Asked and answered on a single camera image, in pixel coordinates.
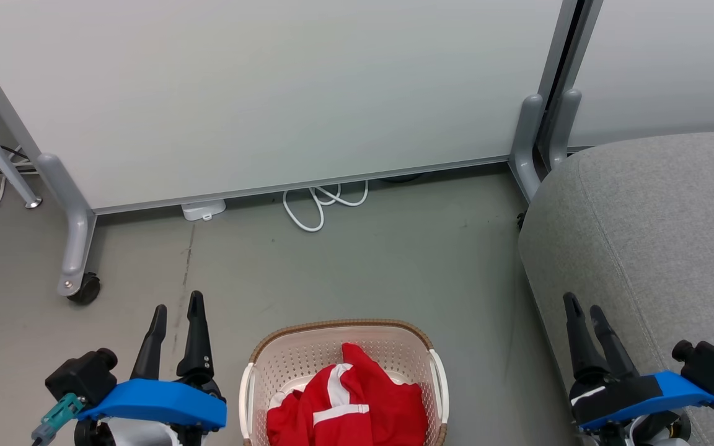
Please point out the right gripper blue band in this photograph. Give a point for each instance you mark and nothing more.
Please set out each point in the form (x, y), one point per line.
(642, 396)

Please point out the red garment with white stripes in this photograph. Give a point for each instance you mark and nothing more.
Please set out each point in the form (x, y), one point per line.
(369, 396)

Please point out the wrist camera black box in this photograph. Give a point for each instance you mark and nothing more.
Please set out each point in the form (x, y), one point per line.
(707, 365)
(81, 376)

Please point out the narrow white partition panel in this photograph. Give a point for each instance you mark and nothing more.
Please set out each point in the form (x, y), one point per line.
(667, 68)

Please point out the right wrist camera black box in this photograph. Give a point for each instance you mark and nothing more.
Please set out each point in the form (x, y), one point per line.
(707, 365)

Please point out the black caster wheel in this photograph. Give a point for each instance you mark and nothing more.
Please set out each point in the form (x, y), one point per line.
(87, 290)

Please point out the wide white partition panel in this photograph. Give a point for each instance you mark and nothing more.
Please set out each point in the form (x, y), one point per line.
(270, 93)

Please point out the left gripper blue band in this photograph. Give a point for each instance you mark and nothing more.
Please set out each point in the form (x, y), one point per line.
(152, 402)

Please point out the grey metal table leg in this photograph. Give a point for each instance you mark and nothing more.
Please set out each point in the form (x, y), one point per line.
(4, 164)

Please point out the white power adapter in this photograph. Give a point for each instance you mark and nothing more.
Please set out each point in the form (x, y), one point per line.
(203, 209)

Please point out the grey fabric sofa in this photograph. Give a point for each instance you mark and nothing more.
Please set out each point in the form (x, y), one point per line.
(654, 235)

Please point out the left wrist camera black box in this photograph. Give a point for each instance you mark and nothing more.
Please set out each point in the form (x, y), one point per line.
(81, 376)

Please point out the small black caster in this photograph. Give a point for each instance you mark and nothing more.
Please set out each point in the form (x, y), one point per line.
(520, 221)

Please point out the cream perforated laundry basket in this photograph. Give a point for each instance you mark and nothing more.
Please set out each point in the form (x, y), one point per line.
(307, 353)

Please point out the grey partition foot with caster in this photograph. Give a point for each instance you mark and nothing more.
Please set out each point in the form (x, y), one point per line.
(75, 229)

